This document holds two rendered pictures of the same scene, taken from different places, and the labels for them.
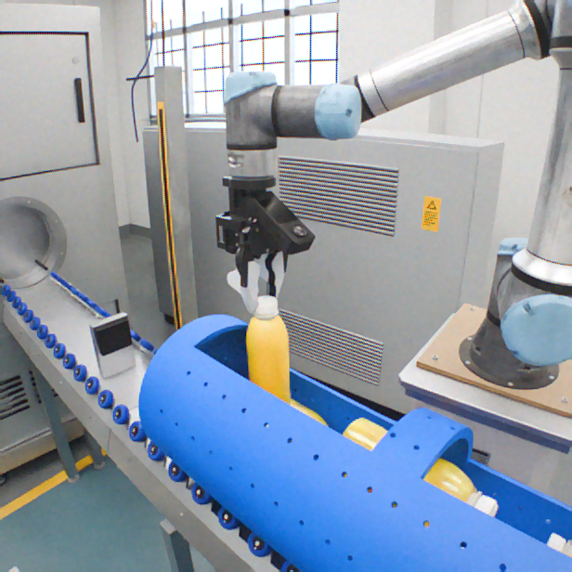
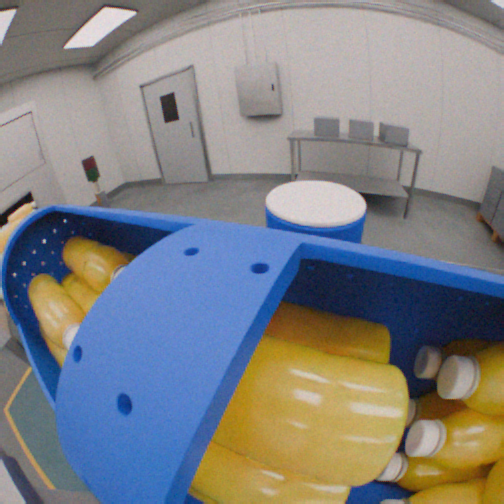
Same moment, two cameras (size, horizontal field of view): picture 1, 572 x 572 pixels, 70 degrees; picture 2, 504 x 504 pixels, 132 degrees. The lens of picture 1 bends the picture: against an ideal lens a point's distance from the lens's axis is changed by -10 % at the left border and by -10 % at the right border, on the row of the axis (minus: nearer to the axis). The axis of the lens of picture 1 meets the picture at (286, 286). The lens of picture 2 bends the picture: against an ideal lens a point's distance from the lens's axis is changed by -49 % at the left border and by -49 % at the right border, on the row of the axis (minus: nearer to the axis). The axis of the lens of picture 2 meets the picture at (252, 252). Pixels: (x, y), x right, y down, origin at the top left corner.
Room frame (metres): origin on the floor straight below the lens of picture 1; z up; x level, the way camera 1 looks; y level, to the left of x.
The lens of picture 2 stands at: (0.46, -0.14, 1.29)
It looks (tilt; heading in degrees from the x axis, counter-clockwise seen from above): 38 degrees down; 166
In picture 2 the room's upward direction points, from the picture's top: 8 degrees counter-clockwise
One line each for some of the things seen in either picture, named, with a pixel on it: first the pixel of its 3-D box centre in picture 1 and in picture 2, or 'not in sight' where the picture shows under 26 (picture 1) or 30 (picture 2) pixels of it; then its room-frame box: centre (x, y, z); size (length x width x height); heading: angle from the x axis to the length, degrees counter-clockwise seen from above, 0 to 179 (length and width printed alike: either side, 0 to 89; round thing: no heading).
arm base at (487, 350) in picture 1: (513, 335); not in sight; (0.67, -0.41, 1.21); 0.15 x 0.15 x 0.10
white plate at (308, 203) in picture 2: not in sight; (316, 199); (-0.01, 0.17, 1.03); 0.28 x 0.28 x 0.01
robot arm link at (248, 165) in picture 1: (251, 163); not in sight; (0.68, 0.05, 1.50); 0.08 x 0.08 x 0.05
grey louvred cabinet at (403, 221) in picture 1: (292, 251); not in sight; (2.56, -0.04, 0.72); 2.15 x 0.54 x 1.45; 53
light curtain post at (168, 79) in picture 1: (188, 334); not in sight; (1.32, 0.33, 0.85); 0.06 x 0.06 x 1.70; 46
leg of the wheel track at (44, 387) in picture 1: (57, 428); not in sight; (1.41, 1.00, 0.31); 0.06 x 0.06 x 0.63; 46
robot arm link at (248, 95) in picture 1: (253, 110); not in sight; (0.68, 0.05, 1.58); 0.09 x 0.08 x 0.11; 70
